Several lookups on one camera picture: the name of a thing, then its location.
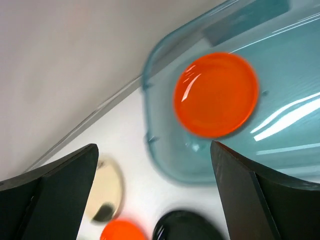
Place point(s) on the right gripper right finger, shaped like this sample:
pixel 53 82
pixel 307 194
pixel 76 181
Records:
pixel 260 203

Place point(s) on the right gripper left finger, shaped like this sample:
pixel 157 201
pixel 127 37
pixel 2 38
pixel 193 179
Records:
pixel 48 203

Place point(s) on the orange plate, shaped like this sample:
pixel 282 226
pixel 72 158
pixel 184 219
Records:
pixel 121 229
pixel 216 94

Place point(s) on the black plate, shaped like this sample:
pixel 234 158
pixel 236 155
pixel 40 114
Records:
pixel 182 224

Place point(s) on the orange plate front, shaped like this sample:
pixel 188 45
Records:
pixel 121 229

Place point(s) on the teal plastic bin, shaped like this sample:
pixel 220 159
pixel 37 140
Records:
pixel 281 41

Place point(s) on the cream plate dark smudge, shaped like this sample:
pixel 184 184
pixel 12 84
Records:
pixel 106 197

